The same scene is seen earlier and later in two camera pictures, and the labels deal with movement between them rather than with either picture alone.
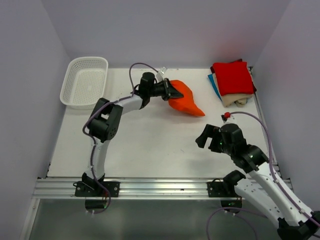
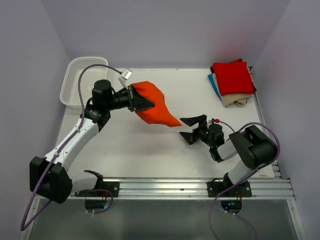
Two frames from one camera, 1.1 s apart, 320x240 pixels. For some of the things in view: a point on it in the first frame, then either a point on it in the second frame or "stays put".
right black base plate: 218,189 stays put
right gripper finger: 208,132 to 188,137
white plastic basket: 85,82 stays put
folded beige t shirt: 239,100 stays put
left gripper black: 169,91 to 138,102
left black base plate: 94,189 stays put
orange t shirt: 186,103 to 159,114
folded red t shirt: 233,78 stays put
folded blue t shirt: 212,79 stays put
